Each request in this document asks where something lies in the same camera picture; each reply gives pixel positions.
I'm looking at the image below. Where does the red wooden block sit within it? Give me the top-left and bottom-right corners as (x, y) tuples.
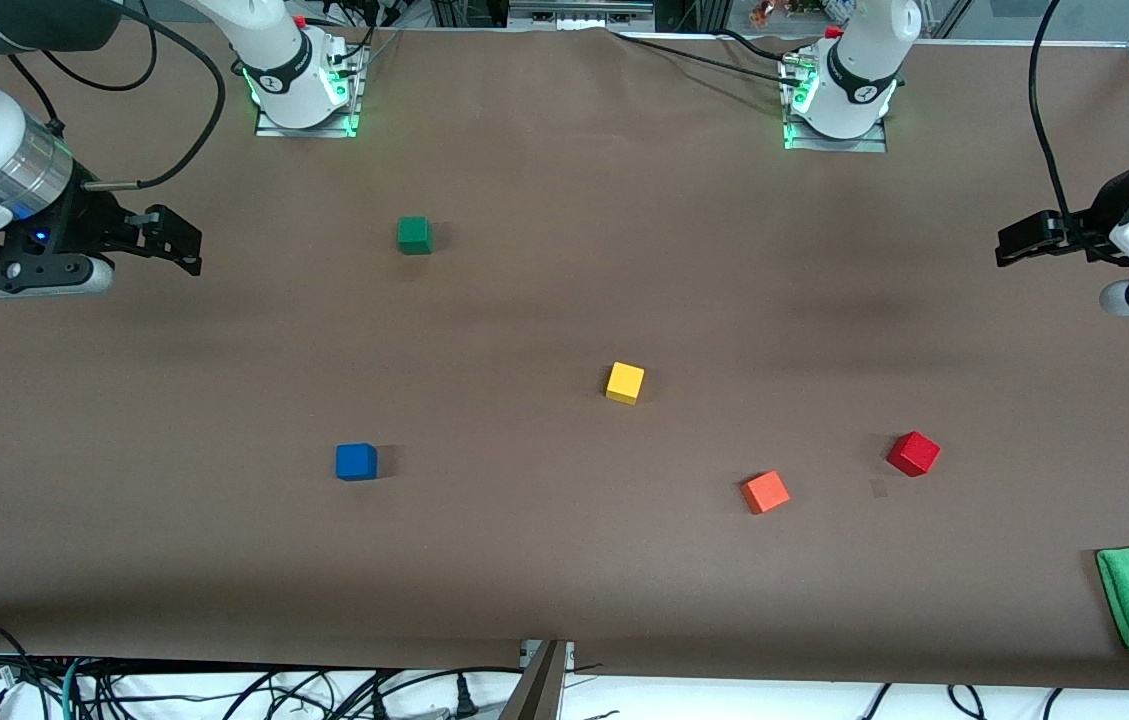
(886, 431), (942, 478)

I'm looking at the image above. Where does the blue wooden block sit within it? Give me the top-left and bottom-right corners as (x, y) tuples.
(335, 443), (379, 482)

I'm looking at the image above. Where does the orange wooden block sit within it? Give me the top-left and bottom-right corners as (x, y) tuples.
(740, 470), (792, 516)

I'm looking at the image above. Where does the yellow wooden block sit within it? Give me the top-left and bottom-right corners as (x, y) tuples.
(606, 362), (646, 406)

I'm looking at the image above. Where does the brown table cover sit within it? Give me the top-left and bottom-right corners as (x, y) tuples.
(0, 20), (1129, 693)

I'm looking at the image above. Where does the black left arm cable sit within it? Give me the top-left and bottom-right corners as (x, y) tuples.
(1028, 0), (1129, 267)

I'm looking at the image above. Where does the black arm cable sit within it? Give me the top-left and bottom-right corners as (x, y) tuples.
(8, 0), (228, 192)
(1028, 0), (1129, 267)

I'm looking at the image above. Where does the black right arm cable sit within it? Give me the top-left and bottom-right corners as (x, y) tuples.
(8, 0), (228, 192)

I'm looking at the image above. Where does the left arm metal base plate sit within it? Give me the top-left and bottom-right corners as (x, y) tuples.
(781, 50), (891, 154)

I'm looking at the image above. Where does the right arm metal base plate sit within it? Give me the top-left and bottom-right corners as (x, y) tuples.
(253, 35), (367, 140)

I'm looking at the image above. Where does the black base supply cable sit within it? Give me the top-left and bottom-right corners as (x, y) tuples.
(608, 29), (807, 89)

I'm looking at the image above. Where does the teal cable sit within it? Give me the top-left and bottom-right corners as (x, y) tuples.
(60, 658), (87, 720)

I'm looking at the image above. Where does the silver aluminium frame rail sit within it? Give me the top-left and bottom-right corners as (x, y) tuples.
(508, 0), (656, 31)

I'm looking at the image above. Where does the brown slanted post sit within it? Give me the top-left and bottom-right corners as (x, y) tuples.
(498, 640), (570, 720)

